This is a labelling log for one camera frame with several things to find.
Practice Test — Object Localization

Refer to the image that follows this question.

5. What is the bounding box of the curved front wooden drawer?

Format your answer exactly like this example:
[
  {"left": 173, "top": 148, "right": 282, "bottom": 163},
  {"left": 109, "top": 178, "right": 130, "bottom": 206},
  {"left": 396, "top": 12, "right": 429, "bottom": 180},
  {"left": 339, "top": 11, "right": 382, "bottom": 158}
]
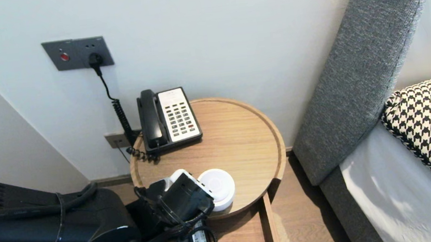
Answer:
[{"left": 206, "top": 190, "right": 285, "bottom": 242}]

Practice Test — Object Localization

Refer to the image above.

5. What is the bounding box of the black smooth arm cable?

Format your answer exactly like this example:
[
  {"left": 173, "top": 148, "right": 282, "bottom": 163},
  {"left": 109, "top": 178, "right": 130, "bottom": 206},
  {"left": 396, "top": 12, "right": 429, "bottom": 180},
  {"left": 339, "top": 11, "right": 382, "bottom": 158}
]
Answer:
[{"left": 0, "top": 172, "right": 218, "bottom": 242}]

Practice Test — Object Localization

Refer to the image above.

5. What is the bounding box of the white bed sheet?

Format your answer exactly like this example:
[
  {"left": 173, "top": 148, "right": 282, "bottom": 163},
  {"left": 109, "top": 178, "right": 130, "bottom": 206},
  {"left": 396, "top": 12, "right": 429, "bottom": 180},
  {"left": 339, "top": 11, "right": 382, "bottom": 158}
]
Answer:
[{"left": 335, "top": 116, "right": 431, "bottom": 242}]

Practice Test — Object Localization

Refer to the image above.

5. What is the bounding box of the thin black telephone wire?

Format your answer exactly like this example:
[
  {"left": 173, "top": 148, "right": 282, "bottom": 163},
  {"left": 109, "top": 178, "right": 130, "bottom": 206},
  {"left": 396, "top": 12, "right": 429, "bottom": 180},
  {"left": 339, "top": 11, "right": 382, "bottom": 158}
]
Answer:
[{"left": 116, "top": 140, "right": 131, "bottom": 166}]

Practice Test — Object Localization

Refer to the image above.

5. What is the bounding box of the black telephone base white keypad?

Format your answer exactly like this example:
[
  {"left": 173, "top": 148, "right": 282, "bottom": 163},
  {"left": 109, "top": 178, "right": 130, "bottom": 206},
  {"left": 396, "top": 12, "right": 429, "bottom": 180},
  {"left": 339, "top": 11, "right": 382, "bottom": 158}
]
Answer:
[{"left": 136, "top": 85, "right": 205, "bottom": 154}]

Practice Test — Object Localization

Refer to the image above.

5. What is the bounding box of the black coiled telephone cord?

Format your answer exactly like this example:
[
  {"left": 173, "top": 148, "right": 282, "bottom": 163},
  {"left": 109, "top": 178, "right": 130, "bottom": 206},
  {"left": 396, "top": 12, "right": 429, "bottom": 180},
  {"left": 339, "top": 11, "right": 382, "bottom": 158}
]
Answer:
[{"left": 126, "top": 142, "right": 161, "bottom": 164}]

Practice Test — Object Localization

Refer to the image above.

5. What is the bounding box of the black telephone handset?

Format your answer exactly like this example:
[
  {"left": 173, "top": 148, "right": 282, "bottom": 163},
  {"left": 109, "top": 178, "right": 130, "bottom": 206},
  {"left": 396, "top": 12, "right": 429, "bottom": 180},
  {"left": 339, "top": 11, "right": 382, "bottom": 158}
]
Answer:
[{"left": 139, "top": 88, "right": 169, "bottom": 150}]

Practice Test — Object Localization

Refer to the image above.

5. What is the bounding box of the black coiled power cable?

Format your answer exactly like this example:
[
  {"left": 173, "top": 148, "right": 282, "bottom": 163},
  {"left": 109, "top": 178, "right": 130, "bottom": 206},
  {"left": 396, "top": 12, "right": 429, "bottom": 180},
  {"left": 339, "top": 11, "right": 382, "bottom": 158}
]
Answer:
[{"left": 96, "top": 64, "right": 142, "bottom": 148}]

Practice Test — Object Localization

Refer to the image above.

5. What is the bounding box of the white round puck device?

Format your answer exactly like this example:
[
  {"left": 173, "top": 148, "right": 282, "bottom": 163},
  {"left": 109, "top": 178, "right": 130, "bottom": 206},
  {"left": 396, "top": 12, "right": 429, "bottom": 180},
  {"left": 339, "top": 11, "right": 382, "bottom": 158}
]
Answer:
[{"left": 197, "top": 167, "right": 238, "bottom": 213}]

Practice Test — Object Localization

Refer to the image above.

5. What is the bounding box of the grey fabric headboard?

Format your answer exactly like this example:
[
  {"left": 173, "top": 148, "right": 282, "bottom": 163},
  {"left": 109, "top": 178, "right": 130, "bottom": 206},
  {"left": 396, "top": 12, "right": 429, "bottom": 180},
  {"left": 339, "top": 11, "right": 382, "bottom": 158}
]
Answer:
[{"left": 278, "top": 0, "right": 431, "bottom": 188}]

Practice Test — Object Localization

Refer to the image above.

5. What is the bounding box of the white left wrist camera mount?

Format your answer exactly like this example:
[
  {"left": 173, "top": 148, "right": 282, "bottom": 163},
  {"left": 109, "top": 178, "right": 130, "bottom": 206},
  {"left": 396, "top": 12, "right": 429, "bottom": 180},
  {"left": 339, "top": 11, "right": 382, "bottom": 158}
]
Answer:
[{"left": 157, "top": 166, "right": 214, "bottom": 201}]

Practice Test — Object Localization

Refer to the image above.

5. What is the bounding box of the grey fabric bed base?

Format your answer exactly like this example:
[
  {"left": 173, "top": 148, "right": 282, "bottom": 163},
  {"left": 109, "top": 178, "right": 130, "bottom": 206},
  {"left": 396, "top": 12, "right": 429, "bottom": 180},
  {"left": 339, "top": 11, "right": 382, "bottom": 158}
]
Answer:
[{"left": 318, "top": 163, "right": 382, "bottom": 242}]

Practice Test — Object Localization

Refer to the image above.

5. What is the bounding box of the black power plug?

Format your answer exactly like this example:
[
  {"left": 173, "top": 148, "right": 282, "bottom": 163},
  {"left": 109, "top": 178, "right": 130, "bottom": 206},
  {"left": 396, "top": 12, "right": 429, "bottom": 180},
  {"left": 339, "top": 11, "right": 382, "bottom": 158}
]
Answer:
[{"left": 87, "top": 52, "right": 106, "bottom": 77}]

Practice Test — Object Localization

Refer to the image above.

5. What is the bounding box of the beige low wall plate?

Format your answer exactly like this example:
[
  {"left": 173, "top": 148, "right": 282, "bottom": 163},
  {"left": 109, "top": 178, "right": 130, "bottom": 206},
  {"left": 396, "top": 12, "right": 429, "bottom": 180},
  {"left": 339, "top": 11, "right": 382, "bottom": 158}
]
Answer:
[{"left": 104, "top": 132, "right": 132, "bottom": 150}]

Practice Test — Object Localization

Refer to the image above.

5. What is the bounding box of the round wooden bedside table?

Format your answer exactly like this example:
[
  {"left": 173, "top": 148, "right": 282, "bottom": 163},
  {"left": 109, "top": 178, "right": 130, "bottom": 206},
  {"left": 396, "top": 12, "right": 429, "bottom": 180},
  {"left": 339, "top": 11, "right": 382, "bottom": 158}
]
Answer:
[{"left": 124, "top": 90, "right": 292, "bottom": 227}]

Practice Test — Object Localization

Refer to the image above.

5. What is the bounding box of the dark grey wall socket panel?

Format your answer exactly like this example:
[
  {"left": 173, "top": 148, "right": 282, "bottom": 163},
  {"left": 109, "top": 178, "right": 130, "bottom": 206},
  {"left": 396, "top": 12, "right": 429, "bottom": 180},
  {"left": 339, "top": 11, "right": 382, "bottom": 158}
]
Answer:
[{"left": 41, "top": 35, "right": 115, "bottom": 73}]

